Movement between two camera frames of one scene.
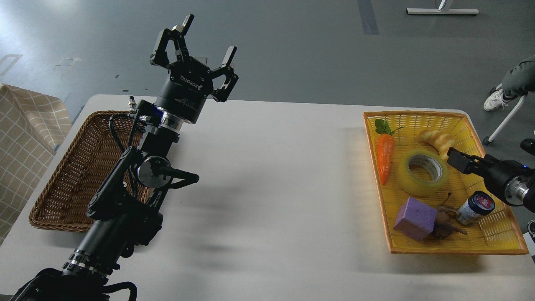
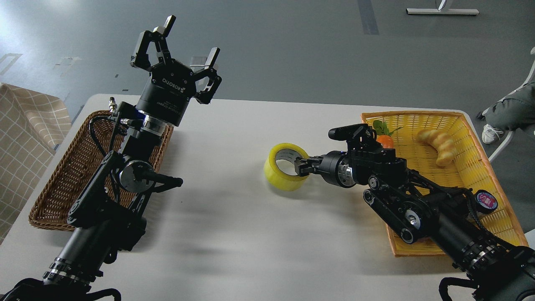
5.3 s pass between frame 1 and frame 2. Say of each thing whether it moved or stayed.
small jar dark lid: stayed
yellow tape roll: moved
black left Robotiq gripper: moved
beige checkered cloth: stayed
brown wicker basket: stayed
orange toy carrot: stayed
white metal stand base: stayed
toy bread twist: stayed
